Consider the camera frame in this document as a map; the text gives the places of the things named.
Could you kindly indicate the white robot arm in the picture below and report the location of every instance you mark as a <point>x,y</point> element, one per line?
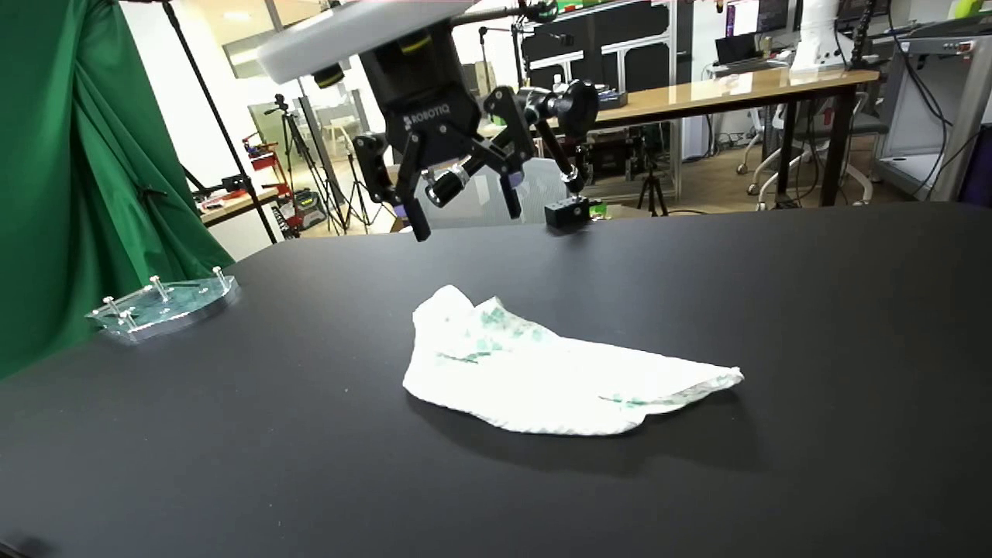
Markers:
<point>328,42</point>

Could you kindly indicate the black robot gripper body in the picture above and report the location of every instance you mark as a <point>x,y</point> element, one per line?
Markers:
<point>419,87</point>

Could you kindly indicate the green backdrop curtain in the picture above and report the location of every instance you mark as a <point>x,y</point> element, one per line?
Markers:
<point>92,191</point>

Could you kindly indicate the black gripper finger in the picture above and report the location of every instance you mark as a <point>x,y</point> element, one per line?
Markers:
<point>396,191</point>
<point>502,153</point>

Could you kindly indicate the long wooden desk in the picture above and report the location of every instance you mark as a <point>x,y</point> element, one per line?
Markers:
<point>756,87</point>

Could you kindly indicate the clear acrylic plate with standoffs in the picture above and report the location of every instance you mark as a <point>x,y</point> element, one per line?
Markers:
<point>162,309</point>

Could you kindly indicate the white cloth with green stains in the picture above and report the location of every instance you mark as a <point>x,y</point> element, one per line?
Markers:
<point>527,380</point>

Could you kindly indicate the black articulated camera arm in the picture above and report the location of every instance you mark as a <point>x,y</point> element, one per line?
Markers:
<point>561,118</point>

